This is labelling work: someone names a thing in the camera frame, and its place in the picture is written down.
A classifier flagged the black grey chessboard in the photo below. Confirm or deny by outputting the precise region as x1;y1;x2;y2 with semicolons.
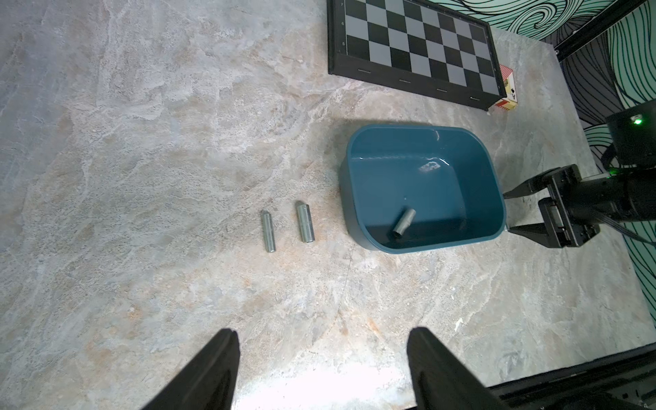
327;0;507;110

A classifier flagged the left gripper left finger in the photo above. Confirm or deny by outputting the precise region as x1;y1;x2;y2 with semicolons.
145;329;240;410

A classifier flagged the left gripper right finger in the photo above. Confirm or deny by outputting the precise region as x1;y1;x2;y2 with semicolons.
407;327;507;409

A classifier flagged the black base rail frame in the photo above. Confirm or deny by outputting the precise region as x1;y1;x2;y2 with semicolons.
490;343;655;409

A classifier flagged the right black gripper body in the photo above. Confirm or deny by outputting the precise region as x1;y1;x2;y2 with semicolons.
536;165;601;249

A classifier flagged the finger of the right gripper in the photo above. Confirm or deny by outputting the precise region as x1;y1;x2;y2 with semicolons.
503;168;555;199

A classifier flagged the silver socket three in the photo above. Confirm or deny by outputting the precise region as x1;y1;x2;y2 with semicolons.
261;210;276;253

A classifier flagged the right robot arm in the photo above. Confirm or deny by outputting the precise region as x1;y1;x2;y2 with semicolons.
503;100;655;249

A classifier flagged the silver socket four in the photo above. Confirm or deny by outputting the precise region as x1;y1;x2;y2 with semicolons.
392;208;416;238

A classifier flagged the silver socket one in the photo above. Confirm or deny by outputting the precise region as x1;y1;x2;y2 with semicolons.
296;201;315;244

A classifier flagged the small red card box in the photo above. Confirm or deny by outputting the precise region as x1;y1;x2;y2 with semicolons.
495;65;518;111

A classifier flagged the teal plastic storage tray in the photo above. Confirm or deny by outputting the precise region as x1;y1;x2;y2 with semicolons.
338;124;507;255

